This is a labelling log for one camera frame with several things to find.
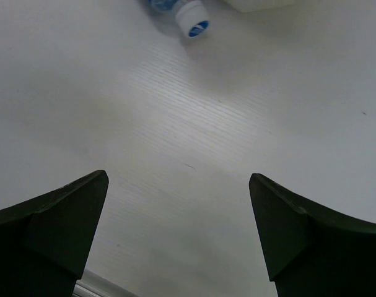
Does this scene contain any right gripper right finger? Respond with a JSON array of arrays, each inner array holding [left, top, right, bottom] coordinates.
[[249, 173, 376, 296]]

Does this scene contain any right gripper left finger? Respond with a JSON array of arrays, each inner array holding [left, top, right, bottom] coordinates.
[[0, 170, 109, 296]]

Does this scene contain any blue label clear bottle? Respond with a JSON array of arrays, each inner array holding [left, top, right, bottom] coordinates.
[[146, 0, 209, 38]]

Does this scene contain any white plastic bin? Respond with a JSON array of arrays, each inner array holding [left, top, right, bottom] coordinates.
[[220, 0, 303, 13]]

